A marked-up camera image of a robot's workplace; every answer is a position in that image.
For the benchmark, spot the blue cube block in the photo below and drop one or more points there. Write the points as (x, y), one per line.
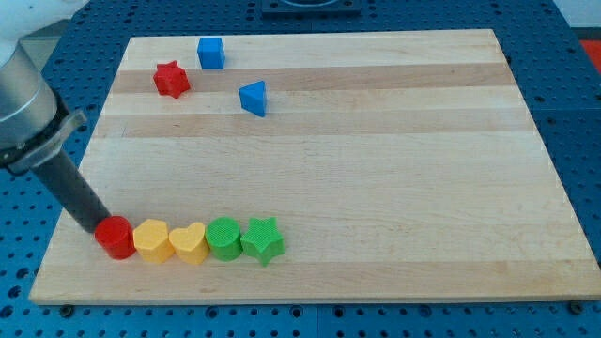
(211, 53)

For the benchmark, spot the wooden board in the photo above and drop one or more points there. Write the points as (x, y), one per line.
(401, 167)

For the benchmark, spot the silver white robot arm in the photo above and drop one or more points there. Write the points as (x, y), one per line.
(35, 122)

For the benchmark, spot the yellow heart block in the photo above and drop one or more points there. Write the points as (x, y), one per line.
(190, 243)

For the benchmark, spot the yellow hexagon block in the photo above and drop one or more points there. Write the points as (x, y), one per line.
(151, 241)

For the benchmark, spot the red star block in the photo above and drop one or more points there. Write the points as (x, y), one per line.
(171, 80)

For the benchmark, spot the green star block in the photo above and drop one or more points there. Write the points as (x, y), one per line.
(263, 240)

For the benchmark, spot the blue triangle block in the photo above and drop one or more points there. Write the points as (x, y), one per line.
(253, 98)

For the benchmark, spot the green cylinder block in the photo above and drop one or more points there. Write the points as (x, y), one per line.
(223, 238)

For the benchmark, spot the red cylinder block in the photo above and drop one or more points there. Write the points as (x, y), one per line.
(114, 235)

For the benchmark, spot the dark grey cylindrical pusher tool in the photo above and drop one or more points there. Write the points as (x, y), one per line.
(64, 181)

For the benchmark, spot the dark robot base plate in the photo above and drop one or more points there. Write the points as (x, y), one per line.
(274, 8)

